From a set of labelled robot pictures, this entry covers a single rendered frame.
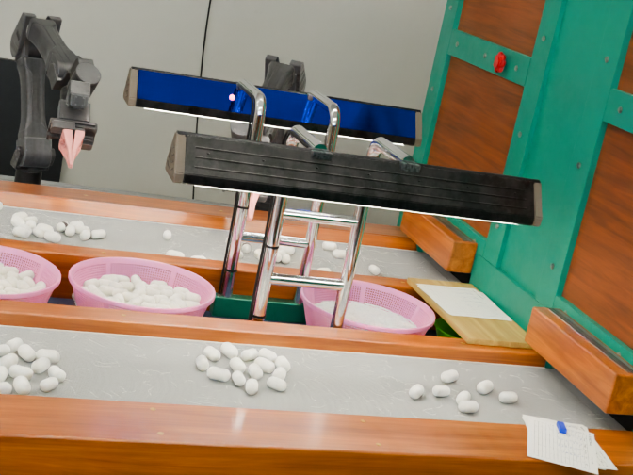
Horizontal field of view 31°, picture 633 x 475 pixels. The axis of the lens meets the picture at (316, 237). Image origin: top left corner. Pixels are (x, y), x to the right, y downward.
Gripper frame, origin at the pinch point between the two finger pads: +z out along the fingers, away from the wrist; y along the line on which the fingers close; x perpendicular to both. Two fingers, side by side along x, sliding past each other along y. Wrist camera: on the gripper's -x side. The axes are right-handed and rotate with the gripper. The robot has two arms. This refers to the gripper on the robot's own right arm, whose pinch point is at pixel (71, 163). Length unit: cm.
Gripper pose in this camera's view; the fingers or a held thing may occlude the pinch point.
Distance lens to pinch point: 249.7
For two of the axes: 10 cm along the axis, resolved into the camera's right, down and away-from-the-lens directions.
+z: 0.8, 8.5, -5.3
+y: 9.4, 1.1, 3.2
